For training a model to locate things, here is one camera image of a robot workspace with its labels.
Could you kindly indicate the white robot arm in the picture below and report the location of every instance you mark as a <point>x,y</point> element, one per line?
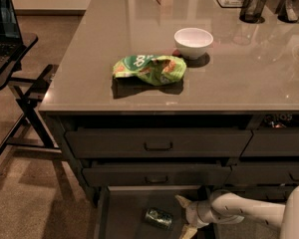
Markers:
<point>225,207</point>

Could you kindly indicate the top left drawer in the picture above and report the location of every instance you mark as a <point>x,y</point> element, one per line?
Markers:
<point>156,142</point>

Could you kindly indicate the black mesh cup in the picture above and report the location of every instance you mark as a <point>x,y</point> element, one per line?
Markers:
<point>251,10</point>
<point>289,11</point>

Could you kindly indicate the middle left drawer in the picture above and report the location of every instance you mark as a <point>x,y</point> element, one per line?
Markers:
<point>157,173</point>

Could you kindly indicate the black laptop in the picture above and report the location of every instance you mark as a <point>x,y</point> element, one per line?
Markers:
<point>11,42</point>

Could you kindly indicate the green chip bag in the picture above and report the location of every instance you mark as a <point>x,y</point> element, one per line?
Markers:
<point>156,70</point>

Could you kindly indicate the white bowl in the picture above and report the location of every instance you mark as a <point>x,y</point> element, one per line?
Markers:
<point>192,42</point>

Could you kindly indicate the open bottom left drawer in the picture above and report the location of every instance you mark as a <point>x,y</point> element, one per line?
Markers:
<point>122,211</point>

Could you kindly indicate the snack bags in drawer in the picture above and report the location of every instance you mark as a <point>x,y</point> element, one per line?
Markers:
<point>281,120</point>

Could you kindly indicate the top right drawer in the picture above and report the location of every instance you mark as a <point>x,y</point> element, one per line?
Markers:
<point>272,142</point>

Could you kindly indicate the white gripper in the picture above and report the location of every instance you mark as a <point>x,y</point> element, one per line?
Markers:
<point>191,213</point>

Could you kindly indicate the middle right drawer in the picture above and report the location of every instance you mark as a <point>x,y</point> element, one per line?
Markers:
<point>264,173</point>

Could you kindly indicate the bottom right drawer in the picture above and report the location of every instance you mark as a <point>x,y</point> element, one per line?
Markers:
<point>277,194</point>

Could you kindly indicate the grey counter cabinet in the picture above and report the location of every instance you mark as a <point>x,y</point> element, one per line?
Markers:
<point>249,71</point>

